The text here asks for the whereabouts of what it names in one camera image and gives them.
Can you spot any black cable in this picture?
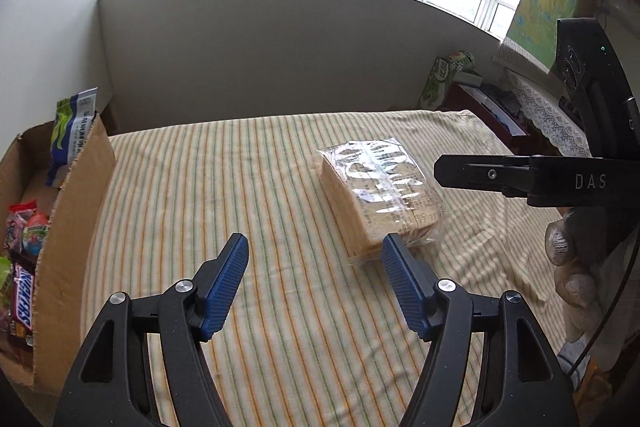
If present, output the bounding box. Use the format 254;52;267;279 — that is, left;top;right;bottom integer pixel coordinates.
565;227;637;378

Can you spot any person's right hand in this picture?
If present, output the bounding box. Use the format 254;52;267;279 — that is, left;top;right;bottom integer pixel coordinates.
545;207;625;350

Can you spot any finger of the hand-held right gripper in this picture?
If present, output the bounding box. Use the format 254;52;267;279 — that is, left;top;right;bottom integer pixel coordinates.
434;153;532;202

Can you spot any red wooden nightstand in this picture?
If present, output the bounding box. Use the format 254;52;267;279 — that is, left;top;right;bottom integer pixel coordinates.
445;82;532;154

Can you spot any brown chocolate bar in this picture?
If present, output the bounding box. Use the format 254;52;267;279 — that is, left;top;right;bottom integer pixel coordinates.
11;263;39;339

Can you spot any bagged sliced bread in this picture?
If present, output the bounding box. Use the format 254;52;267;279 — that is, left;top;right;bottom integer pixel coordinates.
316;137;447;266

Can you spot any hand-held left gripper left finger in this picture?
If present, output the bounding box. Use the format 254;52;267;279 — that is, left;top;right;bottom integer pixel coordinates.
52;232;250;427

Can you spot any red candy packet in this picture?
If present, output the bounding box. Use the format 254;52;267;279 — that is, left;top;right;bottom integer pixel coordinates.
5;201;40;254

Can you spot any white lace cloth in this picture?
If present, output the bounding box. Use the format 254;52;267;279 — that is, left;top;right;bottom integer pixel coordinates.
492;39;594;158

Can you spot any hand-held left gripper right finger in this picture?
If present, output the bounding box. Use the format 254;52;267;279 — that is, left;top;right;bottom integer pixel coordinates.
381;233;576;427

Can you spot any green white carton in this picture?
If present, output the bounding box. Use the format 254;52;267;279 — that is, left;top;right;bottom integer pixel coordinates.
417;51;476;112

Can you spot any blue green snack bag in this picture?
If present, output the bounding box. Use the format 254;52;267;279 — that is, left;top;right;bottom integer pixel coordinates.
45;88;100;188

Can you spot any striped blanket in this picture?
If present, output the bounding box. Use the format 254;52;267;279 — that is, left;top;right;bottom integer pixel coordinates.
80;109;571;427

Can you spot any brown cardboard box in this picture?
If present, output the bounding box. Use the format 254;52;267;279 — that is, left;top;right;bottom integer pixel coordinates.
0;112;117;395

